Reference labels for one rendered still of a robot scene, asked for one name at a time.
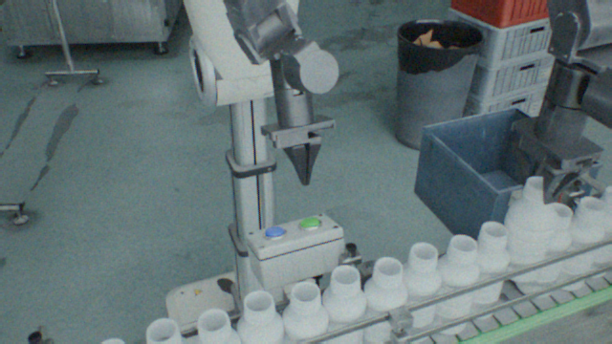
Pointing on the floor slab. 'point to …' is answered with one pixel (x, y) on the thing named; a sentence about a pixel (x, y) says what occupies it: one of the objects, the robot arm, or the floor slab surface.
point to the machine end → (88, 22)
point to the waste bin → (432, 75)
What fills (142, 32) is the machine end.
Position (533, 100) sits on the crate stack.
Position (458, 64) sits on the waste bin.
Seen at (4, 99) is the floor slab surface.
